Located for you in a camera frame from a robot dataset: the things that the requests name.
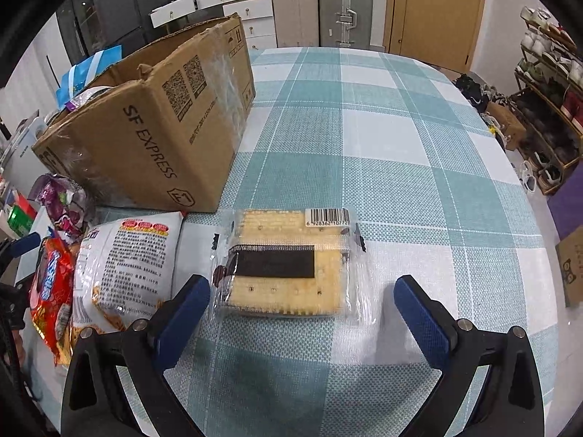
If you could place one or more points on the blue cartoon tote bag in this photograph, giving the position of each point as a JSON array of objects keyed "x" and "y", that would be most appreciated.
[{"x": 107, "y": 57}]

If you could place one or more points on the white slippers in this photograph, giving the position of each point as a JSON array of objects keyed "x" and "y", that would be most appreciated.
[{"x": 528, "y": 177}]

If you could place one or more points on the golden shoe rack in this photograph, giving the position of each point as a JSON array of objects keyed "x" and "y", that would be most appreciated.
[{"x": 564, "y": 170}]

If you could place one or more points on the brown cardboard shipping box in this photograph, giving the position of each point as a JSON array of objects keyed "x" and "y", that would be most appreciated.
[{"x": 150, "y": 136}]

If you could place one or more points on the black sneakers pile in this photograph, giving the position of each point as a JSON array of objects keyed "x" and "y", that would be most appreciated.
[{"x": 473, "y": 91}]

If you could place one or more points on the shoe rack with shoes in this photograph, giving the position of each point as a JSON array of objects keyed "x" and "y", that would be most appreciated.
[{"x": 542, "y": 45}]

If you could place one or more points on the white orange noodle snack packet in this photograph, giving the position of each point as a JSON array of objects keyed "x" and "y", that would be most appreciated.
[{"x": 127, "y": 259}]

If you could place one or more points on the beige suitcase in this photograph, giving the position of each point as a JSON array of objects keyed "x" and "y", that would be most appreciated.
[{"x": 294, "y": 9}]

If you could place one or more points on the large red cookie packet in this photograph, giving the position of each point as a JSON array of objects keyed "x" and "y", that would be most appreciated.
[{"x": 52, "y": 300}]

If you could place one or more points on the white drawer chest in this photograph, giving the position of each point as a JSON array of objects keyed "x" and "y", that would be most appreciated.
[{"x": 259, "y": 13}]

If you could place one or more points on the printed cardboard box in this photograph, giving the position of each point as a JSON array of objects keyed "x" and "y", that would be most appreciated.
[{"x": 569, "y": 264}]

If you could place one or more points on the silver suitcase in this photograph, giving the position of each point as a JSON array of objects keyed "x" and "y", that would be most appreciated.
[{"x": 337, "y": 9}]

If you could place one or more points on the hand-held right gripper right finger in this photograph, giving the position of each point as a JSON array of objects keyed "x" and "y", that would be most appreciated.
[{"x": 423, "y": 323}]

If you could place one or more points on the purple candy packet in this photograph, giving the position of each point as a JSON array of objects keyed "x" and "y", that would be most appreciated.
[{"x": 57, "y": 205}]

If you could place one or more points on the silver purple snack packet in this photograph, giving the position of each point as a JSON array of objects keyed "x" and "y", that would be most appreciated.
[{"x": 86, "y": 99}]

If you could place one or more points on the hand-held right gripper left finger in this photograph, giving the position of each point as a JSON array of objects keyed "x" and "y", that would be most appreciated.
[{"x": 182, "y": 323}]

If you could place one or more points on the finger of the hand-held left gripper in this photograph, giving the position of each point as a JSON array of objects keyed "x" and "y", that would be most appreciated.
[{"x": 25, "y": 243}]

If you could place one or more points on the grey refrigerator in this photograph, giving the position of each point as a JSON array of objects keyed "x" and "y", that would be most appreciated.
[{"x": 123, "y": 4}]

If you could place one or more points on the small brown cardboard box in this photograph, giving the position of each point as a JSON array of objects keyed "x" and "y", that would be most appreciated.
[{"x": 508, "y": 123}]

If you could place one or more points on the dark glass cabinet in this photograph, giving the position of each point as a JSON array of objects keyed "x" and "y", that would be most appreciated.
[{"x": 82, "y": 22}]

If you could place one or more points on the clear cracker packet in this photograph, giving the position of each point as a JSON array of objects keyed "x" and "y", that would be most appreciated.
[{"x": 282, "y": 282}]

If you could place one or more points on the wooden door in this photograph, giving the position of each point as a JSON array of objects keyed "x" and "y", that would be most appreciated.
[{"x": 437, "y": 13}]

